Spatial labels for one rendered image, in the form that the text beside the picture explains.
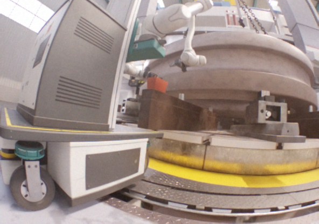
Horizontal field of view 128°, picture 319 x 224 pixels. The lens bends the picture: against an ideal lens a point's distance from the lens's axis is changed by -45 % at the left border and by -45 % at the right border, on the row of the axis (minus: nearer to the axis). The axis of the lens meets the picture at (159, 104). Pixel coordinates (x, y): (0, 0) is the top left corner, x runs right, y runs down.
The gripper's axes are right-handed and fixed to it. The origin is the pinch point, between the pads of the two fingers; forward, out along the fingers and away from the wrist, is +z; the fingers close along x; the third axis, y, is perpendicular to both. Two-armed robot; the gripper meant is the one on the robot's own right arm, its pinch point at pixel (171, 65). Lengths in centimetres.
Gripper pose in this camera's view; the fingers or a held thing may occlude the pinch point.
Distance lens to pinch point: 152.0
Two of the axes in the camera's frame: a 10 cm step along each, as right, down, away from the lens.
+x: -6.2, -1.7, -7.6
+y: 1.2, -9.9, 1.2
